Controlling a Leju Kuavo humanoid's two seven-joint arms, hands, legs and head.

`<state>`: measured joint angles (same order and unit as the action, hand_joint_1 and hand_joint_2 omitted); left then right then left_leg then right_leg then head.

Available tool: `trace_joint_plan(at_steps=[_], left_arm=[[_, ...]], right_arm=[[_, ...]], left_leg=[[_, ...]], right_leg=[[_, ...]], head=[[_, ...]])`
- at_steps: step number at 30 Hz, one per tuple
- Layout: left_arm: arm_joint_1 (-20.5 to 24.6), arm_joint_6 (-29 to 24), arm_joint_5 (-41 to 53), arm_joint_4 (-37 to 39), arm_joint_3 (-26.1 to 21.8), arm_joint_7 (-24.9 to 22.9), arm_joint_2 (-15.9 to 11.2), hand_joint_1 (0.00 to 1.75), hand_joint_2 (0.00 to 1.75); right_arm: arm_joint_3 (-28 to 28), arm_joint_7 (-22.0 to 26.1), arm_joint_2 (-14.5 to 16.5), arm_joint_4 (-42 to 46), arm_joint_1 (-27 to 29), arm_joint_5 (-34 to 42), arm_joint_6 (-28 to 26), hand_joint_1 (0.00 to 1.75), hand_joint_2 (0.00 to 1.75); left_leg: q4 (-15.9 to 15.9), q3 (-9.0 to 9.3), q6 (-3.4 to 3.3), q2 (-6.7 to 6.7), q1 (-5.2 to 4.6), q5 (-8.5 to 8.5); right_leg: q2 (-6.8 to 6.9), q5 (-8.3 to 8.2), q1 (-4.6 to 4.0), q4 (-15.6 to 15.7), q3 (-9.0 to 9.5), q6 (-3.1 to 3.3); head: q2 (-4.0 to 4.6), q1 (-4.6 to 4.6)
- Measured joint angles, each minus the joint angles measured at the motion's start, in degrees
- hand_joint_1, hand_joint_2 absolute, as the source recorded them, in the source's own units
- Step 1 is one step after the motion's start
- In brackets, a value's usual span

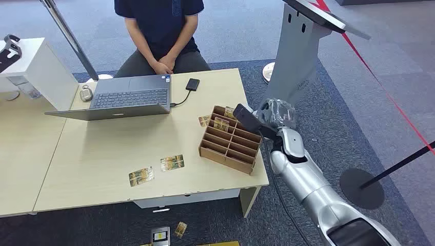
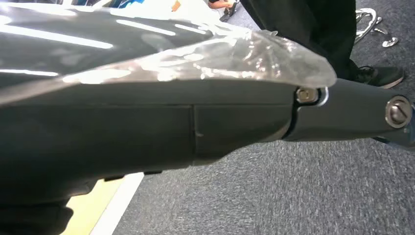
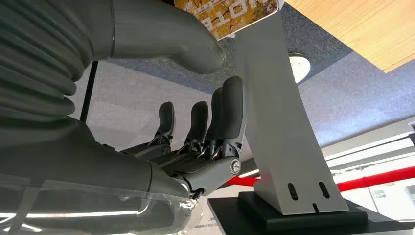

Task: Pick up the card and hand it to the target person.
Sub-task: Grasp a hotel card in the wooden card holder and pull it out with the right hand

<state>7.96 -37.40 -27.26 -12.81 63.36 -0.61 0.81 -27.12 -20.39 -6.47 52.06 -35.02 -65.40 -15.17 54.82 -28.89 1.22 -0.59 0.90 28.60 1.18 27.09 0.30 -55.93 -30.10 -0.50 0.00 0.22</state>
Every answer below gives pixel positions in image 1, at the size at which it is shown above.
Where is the person's right hand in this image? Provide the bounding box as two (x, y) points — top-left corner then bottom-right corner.
(150, 60), (174, 76)

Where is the person's left hand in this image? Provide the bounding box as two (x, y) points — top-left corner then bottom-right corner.
(159, 54), (176, 73)

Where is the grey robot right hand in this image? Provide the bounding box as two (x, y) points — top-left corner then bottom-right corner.
(257, 98), (306, 159)

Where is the black card reader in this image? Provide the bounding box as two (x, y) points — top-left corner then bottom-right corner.
(185, 78), (201, 92)

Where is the person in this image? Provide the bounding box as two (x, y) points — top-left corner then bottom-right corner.
(113, 0), (211, 78)

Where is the wooden card organizer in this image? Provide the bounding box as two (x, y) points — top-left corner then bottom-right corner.
(198, 105), (263, 176)

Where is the grey open laptop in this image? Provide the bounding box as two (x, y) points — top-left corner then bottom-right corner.
(45, 74), (172, 122)

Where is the round white stanchion base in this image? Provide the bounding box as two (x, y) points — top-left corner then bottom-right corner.
(262, 62), (275, 84)

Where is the round silver pole base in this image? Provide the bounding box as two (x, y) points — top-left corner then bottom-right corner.
(85, 74), (114, 83)

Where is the grey kiosk stand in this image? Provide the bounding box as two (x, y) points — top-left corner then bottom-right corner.
(262, 0), (372, 111)

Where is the silver key fob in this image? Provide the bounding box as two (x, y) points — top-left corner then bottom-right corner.
(79, 84), (93, 103)

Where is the beige desk leg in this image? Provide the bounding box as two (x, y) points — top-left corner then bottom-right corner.
(239, 186), (262, 219)

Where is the silver slanted pole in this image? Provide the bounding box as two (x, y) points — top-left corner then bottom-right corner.
(40, 0), (100, 81)

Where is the red barrier belt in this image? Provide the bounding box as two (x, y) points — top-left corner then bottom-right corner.
(314, 0), (435, 157)

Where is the round black stanchion base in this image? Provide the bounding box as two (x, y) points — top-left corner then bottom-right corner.
(340, 168), (385, 210)

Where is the white cabinet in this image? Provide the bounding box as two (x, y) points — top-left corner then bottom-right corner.
(0, 37), (80, 112)

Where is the white desk drawer unit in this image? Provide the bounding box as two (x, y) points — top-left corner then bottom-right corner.
(133, 188), (241, 210)

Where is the black stanchion pole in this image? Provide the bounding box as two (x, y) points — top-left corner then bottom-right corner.
(359, 140), (435, 190)

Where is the clear acrylic stand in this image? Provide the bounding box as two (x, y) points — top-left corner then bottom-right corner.
(7, 76), (42, 100)

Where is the grey device with yellow label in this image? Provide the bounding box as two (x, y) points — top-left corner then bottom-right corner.
(150, 226), (171, 246)

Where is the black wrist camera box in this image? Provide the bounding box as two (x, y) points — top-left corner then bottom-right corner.
(232, 103), (278, 140)

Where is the black card reader cable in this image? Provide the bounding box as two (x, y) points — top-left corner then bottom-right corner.
(169, 90), (192, 108)

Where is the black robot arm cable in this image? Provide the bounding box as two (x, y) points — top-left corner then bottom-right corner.
(260, 130), (312, 246)

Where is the black bracket holder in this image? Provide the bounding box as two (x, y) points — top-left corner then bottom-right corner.
(0, 34), (23, 74)

